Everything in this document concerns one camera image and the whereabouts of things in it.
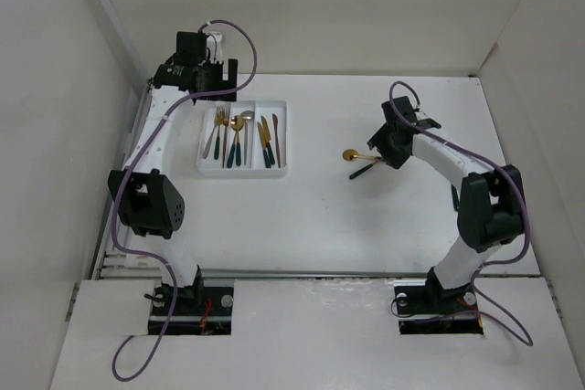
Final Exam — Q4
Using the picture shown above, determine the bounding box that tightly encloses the purple cable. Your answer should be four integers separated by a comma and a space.
111, 19, 258, 383
388, 80, 535, 348

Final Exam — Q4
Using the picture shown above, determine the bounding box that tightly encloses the gold knife green handle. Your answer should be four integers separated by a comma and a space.
451, 185, 460, 212
257, 121, 271, 169
261, 116, 276, 166

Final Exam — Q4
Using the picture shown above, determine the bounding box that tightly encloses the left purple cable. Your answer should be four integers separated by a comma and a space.
111, 19, 258, 383

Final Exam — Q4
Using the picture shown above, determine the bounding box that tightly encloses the gold fork green handle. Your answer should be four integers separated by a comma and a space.
214, 107, 229, 160

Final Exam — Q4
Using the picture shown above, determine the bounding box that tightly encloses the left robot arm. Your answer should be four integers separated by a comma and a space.
108, 30, 238, 316

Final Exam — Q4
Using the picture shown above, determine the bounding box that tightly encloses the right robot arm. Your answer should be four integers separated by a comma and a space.
367, 96, 530, 311

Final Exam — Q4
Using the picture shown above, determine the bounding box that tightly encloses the silver spoon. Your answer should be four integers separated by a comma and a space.
241, 110, 255, 166

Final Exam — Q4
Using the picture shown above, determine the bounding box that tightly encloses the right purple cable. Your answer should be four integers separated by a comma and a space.
388, 80, 535, 348

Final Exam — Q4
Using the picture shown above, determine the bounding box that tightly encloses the white cutlery tray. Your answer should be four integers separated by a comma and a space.
196, 100, 288, 179

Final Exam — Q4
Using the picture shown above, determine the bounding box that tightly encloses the rose gold knife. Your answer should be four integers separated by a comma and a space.
272, 113, 282, 168

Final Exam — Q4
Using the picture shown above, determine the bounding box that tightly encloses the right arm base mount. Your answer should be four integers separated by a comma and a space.
393, 285, 484, 335

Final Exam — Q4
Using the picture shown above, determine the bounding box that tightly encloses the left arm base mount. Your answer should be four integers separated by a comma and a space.
144, 285, 234, 336

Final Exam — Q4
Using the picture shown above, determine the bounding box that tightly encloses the silver rose fork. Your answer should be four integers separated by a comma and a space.
202, 113, 217, 159

